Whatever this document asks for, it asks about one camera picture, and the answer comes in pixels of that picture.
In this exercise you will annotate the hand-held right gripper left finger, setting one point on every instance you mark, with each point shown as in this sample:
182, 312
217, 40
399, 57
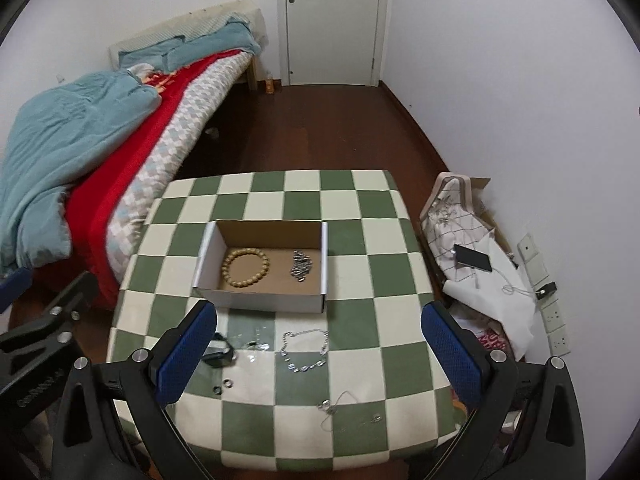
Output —
187, 352

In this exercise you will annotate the black smartphone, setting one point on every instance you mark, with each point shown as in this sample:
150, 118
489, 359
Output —
472, 257

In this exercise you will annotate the beige headboard cloth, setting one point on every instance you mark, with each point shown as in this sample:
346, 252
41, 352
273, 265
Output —
165, 27

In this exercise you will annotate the diamond patterned bed sheet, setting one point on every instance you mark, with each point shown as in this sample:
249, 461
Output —
185, 120

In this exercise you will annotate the white wall socket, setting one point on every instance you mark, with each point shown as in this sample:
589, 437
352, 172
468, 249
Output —
559, 344
551, 315

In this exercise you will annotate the small clear plastic bag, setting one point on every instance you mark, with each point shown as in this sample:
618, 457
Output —
255, 345

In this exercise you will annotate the black charger plug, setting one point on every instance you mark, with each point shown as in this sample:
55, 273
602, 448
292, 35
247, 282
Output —
546, 290

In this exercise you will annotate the small silver earring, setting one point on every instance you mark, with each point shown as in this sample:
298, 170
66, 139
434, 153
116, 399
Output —
375, 416

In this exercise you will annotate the black smart band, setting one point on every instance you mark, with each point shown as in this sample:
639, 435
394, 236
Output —
220, 357

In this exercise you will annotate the small grey object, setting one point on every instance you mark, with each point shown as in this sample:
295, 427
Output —
213, 132

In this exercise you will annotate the blue quilt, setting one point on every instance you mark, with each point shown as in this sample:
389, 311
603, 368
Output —
60, 135

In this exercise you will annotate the red white printed bag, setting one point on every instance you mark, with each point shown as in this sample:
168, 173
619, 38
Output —
492, 340

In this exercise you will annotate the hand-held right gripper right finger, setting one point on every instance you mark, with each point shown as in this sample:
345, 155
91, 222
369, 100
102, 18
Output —
450, 355

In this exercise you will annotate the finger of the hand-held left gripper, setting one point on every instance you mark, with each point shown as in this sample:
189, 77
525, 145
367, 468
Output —
75, 296
12, 287

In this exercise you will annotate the white cloth bag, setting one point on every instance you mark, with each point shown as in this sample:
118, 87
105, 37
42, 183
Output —
505, 315

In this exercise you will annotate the green white checkered tablecloth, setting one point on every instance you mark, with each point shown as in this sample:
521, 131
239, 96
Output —
300, 200

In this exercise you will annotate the wooden bed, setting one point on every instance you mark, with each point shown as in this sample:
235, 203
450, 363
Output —
252, 72

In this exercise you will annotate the blue pillow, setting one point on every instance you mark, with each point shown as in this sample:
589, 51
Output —
215, 42
145, 55

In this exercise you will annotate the white wall switch panel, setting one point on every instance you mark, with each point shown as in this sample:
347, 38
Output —
532, 257

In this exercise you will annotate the cardboard box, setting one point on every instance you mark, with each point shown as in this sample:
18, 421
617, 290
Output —
260, 302

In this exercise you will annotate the red blanket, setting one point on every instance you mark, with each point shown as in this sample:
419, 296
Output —
125, 160

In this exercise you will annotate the checked floral tote bag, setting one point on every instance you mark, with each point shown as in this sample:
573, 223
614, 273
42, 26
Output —
450, 220

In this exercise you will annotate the white door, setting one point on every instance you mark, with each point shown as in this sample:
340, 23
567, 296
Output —
335, 25

